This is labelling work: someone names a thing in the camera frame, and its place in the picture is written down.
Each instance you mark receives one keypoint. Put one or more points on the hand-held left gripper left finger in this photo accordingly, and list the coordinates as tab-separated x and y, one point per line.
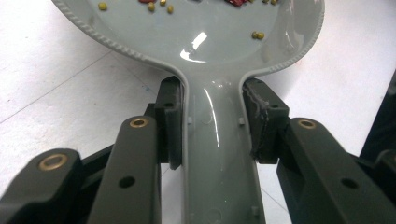
169	124

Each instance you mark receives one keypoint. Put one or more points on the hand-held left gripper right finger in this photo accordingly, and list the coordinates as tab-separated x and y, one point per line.
267	130

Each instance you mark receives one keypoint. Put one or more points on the large grey plastic spoon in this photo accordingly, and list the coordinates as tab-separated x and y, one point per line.
218	46

